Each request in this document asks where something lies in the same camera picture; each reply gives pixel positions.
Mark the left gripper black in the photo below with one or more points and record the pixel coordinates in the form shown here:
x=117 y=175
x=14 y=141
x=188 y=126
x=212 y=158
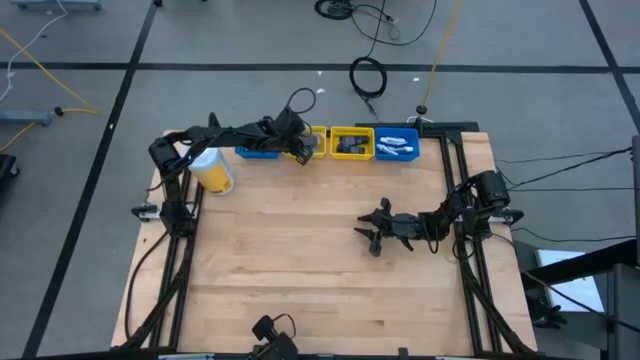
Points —
x=289 y=129

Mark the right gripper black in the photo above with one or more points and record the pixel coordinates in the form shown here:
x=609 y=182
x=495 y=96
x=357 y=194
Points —
x=406 y=226

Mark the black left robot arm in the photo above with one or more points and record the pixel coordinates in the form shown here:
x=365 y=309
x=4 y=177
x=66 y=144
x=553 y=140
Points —
x=220 y=135

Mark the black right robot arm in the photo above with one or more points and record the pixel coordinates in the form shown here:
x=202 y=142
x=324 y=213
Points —
x=470 y=205

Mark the yellow plastic basket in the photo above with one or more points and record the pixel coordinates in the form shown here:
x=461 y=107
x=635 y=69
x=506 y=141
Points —
x=322 y=145
x=334 y=156

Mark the blue plastic basket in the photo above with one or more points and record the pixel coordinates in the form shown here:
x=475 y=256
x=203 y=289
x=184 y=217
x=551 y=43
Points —
x=415 y=135
x=250 y=154

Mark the yellow plastic cup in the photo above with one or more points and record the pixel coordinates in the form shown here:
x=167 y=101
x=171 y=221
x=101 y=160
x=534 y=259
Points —
x=215 y=172

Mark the black table edge clamp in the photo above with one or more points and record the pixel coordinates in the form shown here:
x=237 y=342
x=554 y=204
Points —
x=403 y=352

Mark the white board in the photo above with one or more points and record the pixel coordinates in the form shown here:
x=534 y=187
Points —
x=575 y=295

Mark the black side desk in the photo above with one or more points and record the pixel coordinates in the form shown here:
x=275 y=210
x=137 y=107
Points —
x=622 y=300

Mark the grey furniture foot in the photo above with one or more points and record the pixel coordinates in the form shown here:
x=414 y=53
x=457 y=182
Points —
x=25 y=118
x=55 y=4

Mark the black caster wheel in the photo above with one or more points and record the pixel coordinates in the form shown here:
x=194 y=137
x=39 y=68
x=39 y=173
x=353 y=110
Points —
x=7 y=167

